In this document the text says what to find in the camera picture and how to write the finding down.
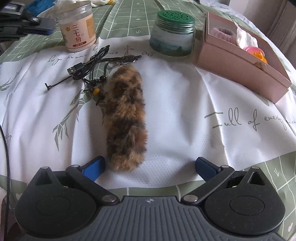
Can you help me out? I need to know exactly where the pink labelled plastic jar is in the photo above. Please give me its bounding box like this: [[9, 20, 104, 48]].
[[56, 1, 97, 52]]

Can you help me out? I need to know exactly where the green lid glass jar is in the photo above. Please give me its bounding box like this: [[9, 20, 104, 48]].
[[149, 10, 195, 57]]

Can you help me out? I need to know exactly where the white tissue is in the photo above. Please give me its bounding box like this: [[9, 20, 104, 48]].
[[232, 22, 258, 50]]

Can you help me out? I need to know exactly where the black usb cable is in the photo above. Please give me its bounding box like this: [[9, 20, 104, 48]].
[[44, 44, 112, 91]]

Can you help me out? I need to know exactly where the brown furry tail keychain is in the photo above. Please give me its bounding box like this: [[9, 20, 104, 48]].
[[105, 65, 148, 171]]

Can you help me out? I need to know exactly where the beige window curtain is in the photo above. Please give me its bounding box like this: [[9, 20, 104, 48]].
[[262, 1, 295, 51]]

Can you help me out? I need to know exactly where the pink fluffy headband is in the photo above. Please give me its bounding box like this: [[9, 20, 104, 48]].
[[210, 27, 237, 45]]

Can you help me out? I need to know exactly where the blue cloth bundle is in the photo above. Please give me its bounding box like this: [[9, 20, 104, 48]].
[[26, 0, 55, 16]]

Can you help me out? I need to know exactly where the pink cardboard box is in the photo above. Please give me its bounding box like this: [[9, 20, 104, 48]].
[[192, 12, 292, 103]]

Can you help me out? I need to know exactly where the black beaded cord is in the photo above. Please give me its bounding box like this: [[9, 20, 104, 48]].
[[83, 67, 110, 106]]

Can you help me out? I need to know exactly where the green white bedsheet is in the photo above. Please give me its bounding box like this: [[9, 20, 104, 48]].
[[1, 1, 295, 238]]

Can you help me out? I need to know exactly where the orange paper flower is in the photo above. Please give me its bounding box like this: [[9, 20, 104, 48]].
[[252, 52, 268, 64]]

